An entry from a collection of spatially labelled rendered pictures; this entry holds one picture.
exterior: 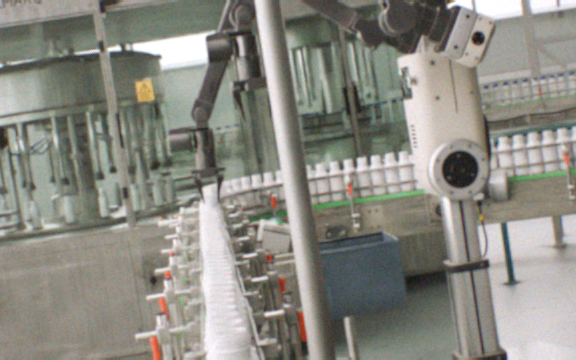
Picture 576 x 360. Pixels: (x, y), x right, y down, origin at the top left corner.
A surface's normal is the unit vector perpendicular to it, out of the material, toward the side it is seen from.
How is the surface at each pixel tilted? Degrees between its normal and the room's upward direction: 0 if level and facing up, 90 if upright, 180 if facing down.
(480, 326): 90
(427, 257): 90
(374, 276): 90
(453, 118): 101
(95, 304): 90
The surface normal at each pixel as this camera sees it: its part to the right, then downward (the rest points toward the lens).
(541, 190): -0.23, 0.09
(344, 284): 0.07, 0.04
